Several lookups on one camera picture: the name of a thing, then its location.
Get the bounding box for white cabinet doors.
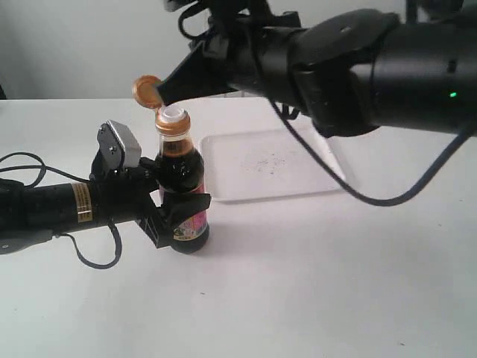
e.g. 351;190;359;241
0;0;407;100

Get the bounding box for white plastic tray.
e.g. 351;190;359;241
200;128;341;203

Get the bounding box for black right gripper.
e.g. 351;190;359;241
156;1;302;105

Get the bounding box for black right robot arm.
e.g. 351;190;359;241
157;1;476;136

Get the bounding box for soy sauce bottle gold cap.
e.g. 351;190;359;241
133;75;209;254

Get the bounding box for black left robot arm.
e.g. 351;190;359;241
1;157;211;254

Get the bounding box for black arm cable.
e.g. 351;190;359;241
0;151;124;269
177;0;477;207

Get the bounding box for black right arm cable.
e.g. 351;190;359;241
177;0;477;207

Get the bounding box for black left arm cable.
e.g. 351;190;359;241
0;151;124;269

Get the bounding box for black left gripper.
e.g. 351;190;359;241
89;153;212;247

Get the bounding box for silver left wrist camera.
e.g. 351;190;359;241
97;120;142;173

